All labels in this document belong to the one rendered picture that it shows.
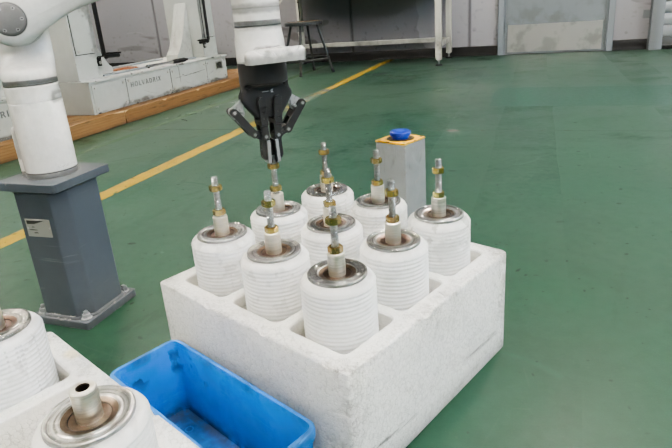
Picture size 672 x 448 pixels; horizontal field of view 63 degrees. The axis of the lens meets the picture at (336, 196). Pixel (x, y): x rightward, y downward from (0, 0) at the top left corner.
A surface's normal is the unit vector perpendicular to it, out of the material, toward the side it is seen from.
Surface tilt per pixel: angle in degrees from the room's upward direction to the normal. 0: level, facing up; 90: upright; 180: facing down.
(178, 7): 69
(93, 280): 90
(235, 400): 88
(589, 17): 90
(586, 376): 0
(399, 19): 90
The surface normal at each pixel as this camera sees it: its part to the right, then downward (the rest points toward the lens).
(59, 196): 0.42, 0.31
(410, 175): 0.74, 0.17
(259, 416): -0.67, 0.26
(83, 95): -0.33, 0.33
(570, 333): -0.07, -0.94
